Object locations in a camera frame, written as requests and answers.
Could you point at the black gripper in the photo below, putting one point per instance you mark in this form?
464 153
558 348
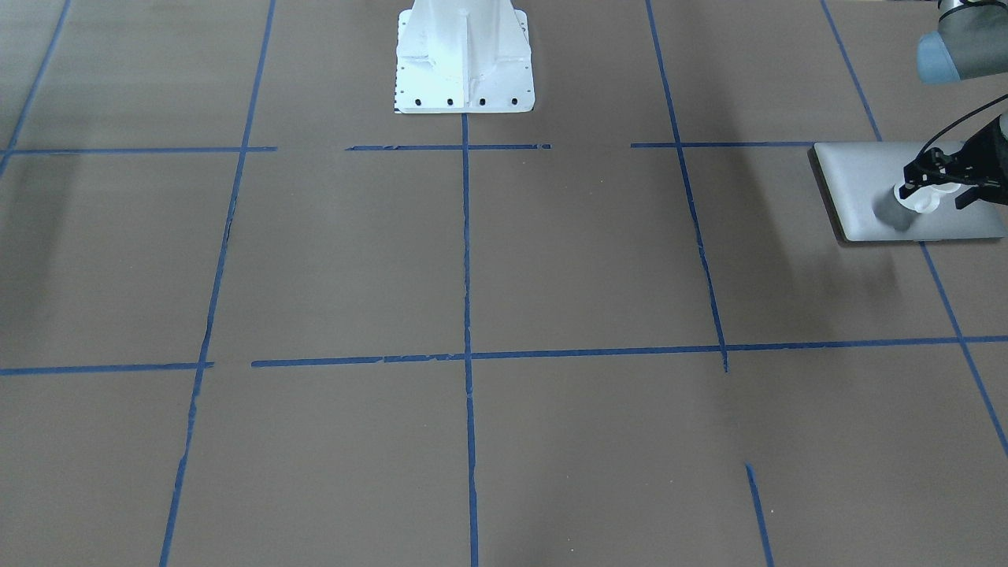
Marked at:
987 147

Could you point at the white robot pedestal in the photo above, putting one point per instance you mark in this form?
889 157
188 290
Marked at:
463 57

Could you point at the white ceramic cup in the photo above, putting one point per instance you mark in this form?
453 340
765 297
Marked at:
924 199

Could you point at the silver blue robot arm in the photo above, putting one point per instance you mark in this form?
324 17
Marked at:
969 42

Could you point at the brown paper table cover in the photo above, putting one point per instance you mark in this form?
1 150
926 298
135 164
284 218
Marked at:
253 317

